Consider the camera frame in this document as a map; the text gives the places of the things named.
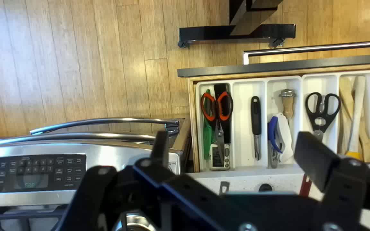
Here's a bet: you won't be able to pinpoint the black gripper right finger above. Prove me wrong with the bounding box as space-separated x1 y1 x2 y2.
295 130 370 231

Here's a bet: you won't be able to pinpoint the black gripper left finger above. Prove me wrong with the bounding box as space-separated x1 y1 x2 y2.
56 130 183 231

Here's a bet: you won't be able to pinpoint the white plastic drawer organiser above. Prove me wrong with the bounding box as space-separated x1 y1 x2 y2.
196 69 370 172

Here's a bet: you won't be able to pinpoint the grey wooden kitchen drawer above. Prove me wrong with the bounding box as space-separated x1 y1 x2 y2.
177 41 370 173

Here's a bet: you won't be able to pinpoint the black kitchen scissors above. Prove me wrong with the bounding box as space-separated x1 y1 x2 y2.
305 91 342 142

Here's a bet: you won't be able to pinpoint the blue white can opener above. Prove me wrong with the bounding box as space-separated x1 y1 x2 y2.
266 113 296 169

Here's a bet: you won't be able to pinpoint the wooden spoon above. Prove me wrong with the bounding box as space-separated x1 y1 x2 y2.
338 76 356 155

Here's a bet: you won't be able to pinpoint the stainless gas stove range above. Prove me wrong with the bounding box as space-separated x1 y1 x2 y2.
0 117 183 231

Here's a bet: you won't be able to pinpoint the white black small gadget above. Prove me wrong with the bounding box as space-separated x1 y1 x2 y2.
210 142 234 171

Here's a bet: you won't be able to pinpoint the green plastic tool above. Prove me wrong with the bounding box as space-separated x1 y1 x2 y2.
202 89 215 162

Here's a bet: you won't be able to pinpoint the black stand base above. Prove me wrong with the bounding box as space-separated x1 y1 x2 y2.
178 0 299 49

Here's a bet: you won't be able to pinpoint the steel oven door handle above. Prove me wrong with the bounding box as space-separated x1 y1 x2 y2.
30 117 182 139

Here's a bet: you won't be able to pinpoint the orange-handled scissors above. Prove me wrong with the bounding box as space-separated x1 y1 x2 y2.
200 90 236 168

